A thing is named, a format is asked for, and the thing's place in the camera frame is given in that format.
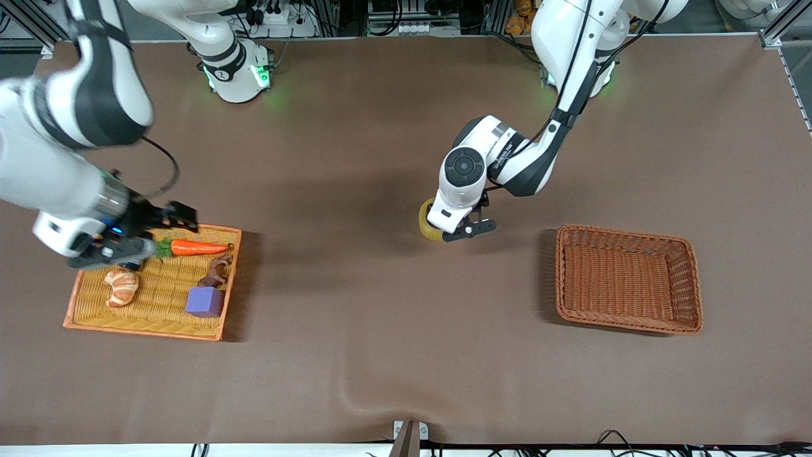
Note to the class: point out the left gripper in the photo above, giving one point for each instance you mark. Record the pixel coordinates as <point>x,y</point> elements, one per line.
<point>484,200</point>

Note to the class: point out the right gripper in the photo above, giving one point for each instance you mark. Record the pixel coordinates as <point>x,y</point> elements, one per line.
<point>143,216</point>

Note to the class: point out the yellow tape roll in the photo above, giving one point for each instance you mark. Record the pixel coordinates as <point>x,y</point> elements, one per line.
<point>426,225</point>

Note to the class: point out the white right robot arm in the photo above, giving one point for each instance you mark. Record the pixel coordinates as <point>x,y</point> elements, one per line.
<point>95,95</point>

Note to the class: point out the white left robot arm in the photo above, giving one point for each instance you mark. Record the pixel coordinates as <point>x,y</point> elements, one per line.
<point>571,38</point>

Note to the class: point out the toy carrot with green leaves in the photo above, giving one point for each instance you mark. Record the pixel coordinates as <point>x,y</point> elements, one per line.
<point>196,247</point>

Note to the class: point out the toy croissant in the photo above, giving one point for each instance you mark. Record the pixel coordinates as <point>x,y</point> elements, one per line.
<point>120,289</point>

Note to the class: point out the orange wicker tray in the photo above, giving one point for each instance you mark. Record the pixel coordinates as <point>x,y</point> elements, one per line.
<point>158,298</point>

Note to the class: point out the brown wooden figure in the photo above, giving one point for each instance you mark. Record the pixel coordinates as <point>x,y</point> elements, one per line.
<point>216,276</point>

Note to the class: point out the purple cube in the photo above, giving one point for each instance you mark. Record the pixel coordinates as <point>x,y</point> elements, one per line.
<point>204,303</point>

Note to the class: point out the table cover cloth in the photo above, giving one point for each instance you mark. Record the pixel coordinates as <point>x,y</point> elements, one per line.
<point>406,317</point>

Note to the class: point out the brown wicker basket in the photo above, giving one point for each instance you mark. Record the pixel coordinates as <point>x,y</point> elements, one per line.
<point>618,279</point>

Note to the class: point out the orange snack bags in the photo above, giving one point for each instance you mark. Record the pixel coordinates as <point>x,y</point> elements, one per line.
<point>520,25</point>

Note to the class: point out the white power strip with plugs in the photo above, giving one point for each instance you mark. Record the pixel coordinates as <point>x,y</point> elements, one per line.
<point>285,28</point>

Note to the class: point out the aluminium frame profile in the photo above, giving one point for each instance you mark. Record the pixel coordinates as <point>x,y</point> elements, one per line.
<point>44,46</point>
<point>771,39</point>

